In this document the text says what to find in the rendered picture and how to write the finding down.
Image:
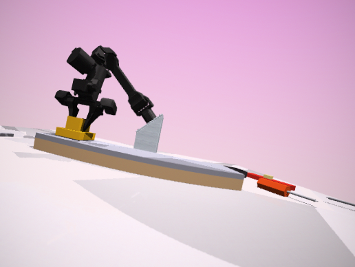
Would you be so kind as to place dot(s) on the grey and brown panel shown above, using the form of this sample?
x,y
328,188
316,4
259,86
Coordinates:
x,y
141,162

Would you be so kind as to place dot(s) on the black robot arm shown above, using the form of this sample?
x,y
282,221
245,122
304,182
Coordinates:
x,y
98,65

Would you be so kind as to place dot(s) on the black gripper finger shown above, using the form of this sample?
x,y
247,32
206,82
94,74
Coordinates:
x,y
73,109
94,113

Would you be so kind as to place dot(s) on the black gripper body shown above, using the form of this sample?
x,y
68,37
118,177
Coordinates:
x,y
106,104

